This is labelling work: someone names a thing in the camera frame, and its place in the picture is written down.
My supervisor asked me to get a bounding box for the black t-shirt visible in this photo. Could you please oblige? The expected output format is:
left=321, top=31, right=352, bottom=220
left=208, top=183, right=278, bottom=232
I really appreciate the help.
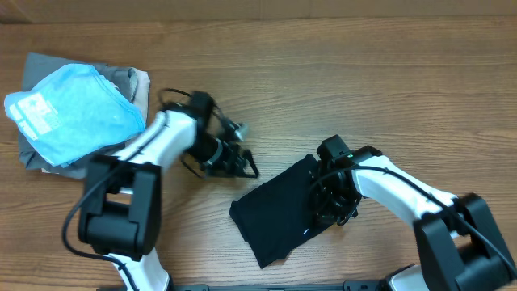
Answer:
left=229, top=154, right=330, bottom=268

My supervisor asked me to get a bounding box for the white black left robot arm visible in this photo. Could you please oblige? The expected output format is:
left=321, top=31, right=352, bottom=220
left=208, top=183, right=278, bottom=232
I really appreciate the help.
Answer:
left=71, top=96, right=259, bottom=290

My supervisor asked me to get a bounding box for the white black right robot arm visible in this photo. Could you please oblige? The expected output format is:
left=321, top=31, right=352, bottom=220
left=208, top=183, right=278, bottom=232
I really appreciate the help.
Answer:
left=309, top=137, right=516, bottom=291

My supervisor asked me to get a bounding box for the white pink folded garment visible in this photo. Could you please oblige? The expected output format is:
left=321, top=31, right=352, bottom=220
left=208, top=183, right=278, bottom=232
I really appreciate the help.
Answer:
left=123, top=67, right=151, bottom=124

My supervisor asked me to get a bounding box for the light blue folded shirt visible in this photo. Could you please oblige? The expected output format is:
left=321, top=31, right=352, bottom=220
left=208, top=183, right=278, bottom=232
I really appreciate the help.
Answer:
left=4, top=64, right=145, bottom=166

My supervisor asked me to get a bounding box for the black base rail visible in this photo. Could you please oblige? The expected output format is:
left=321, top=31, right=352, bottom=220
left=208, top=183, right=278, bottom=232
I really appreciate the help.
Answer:
left=173, top=280, right=391, bottom=291

